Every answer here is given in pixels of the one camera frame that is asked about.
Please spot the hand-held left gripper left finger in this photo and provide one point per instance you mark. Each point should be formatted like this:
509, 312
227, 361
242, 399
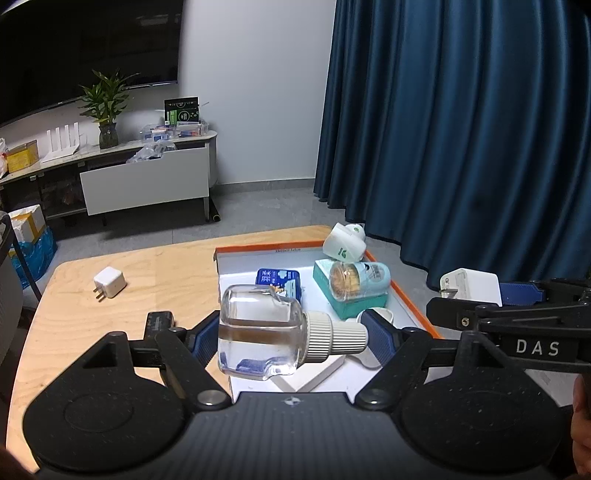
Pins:
203, 339

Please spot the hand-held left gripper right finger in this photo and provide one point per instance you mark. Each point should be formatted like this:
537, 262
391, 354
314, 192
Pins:
376, 339

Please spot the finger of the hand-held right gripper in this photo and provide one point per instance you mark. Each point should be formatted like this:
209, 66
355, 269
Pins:
519, 294
450, 314

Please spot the white plug-in device with prongs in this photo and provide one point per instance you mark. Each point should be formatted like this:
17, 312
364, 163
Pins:
381, 314

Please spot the large white wall charger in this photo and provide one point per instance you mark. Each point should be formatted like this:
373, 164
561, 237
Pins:
475, 286

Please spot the clear bottle with white cap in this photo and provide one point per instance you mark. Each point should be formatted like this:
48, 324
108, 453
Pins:
258, 323

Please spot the toothpick jar with blue lid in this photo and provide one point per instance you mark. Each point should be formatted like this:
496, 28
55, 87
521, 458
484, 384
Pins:
369, 277

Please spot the white charger packaging box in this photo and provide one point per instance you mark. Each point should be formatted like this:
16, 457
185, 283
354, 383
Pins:
314, 374

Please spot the white tray with orange rim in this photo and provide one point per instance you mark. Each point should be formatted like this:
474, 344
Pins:
240, 277

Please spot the white plug-in device green logo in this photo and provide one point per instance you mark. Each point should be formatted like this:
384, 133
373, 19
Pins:
341, 242

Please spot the person's right hand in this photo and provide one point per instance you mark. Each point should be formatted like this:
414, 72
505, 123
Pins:
582, 424

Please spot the teal cardboard box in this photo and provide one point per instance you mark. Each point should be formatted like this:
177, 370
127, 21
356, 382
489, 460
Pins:
353, 310

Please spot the blue tin box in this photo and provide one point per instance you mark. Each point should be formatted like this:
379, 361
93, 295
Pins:
277, 279

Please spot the small white cube charger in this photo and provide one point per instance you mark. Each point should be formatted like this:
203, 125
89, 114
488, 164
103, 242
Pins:
111, 280

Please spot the white cabinet drawer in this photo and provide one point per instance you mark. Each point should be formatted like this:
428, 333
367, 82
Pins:
143, 184

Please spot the blue plastic bag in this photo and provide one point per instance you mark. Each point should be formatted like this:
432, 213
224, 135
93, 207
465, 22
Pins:
34, 258

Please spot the dark blue curtain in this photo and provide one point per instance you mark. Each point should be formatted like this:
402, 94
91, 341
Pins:
461, 115

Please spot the clear plastic bags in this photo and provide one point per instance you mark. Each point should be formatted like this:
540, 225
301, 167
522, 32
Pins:
150, 152

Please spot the long media cabinet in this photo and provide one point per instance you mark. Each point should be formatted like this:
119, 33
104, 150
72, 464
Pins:
120, 147

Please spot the white and yellow carton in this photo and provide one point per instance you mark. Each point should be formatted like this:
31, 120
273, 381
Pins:
27, 224

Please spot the clear plastic storage boxes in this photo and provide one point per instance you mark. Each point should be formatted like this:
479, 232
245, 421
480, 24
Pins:
171, 131

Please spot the black and green display box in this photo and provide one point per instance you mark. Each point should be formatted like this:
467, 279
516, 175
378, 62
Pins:
182, 110

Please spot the white router with antennas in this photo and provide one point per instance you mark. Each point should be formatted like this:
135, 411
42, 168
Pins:
62, 147

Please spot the yellow box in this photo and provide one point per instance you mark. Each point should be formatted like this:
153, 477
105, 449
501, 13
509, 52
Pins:
23, 157

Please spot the potted green plant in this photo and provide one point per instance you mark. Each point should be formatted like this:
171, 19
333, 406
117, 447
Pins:
104, 99

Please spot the black television screen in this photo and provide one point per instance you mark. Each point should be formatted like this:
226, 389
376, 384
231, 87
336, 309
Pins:
69, 46

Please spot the black wall charger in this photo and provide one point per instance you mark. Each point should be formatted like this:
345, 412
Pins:
160, 319

